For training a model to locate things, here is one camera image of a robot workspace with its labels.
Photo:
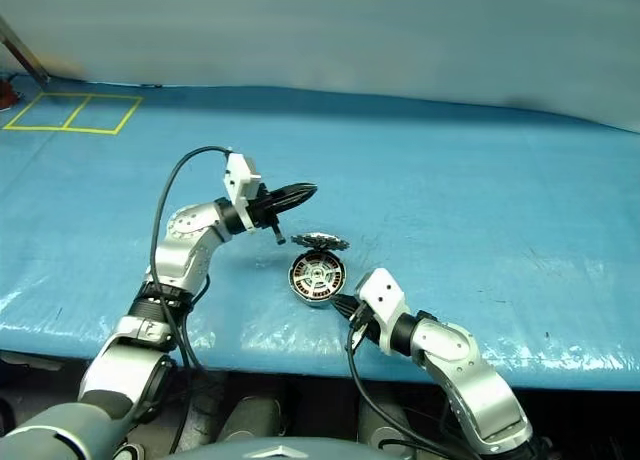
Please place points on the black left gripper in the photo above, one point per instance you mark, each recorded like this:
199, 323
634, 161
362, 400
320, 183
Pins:
261, 211

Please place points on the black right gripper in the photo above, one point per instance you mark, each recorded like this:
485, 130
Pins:
364, 325

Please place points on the silver spoked rotor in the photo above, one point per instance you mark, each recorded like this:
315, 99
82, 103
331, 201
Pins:
317, 276

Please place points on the toothed silver housing lid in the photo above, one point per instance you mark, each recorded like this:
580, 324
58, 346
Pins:
320, 241

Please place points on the round silver motor housing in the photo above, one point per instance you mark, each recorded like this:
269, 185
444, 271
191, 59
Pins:
295, 287

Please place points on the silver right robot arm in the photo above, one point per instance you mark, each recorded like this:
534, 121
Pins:
475, 375

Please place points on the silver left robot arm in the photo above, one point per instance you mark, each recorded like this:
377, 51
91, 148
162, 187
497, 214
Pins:
180, 260

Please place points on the blue plastic table cover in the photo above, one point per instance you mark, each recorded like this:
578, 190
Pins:
400, 180

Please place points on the grey rounded cylinder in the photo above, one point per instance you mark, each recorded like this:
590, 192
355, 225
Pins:
382, 420
250, 420

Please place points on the grey robot torso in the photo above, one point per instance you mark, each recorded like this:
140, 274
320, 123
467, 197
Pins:
320, 450

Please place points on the dark foam block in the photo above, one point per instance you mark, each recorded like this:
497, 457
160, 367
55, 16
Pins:
205, 405

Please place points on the small black flat strip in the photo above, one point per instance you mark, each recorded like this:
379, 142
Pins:
151, 85

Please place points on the yellow tape double square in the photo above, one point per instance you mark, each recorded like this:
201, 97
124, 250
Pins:
75, 112

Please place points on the white black round part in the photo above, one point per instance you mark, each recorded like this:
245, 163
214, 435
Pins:
131, 452

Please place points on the red object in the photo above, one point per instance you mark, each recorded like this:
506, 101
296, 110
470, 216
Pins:
7, 94

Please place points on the slanted metal rod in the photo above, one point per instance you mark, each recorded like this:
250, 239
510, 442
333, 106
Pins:
25, 50

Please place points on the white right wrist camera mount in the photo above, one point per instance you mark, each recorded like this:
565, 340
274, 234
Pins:
382, 295

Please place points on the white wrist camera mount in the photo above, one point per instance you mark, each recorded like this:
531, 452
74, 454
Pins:
240, 180
382, 295

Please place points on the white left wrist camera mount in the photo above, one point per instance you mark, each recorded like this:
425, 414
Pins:
240, 180

